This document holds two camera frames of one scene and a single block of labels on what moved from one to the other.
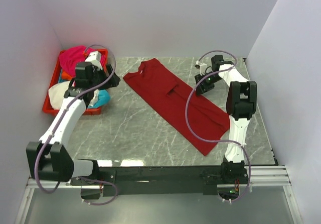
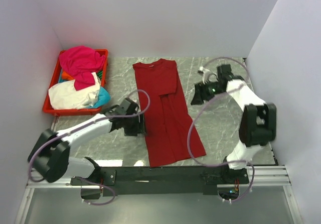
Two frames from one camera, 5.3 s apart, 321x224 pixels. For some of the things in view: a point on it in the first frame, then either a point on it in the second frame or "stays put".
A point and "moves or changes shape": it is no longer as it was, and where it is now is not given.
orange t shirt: (65, 76) stays put
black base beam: (151, 181) stays put
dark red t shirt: (164, 97) moves or changes shape
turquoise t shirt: (103, 99) stays put
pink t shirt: (69, 57) stays put
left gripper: (114, 82) -> (138, 128)
